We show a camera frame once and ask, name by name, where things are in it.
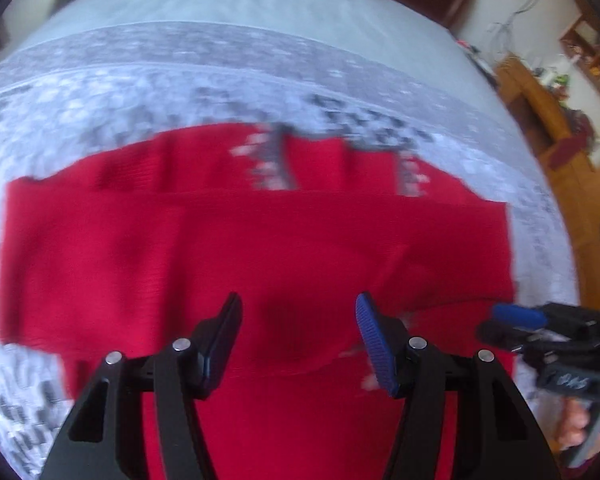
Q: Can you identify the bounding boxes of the person's right hand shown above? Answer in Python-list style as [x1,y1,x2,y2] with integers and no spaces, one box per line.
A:
[556,400,590,453]

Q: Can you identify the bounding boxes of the small clutter on cabinet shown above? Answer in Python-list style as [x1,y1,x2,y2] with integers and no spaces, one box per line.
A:
[530,55,581,107]

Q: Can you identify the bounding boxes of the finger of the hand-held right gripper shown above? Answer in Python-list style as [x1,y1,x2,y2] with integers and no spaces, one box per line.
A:
[475,320,532,357]
[489,304,549,329]

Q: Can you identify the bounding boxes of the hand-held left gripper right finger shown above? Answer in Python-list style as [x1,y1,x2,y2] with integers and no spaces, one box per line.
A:
[355,292,563,480]

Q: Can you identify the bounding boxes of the wall cables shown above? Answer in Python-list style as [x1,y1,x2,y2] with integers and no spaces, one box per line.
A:
[490,0,567,56]

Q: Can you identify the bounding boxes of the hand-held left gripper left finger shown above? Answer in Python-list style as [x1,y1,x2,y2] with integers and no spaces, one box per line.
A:
[40,292,243,480]

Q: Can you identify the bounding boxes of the red knit sweater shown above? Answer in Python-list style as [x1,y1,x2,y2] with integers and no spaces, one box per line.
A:
[0,122,518,480]

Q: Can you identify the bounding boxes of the wooden wall shelf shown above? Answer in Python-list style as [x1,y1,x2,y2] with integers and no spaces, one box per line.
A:
[560,12,600,92]

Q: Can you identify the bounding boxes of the dark red cloth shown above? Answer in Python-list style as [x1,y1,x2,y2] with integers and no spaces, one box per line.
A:
[550,135,595,172]

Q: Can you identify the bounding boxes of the wooden cabinet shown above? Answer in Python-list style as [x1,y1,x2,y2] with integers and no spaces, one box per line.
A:
[495,57,600,311]

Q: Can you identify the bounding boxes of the grey leaf-patterned quilt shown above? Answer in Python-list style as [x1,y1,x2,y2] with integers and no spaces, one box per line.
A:
[0,0,581,480]

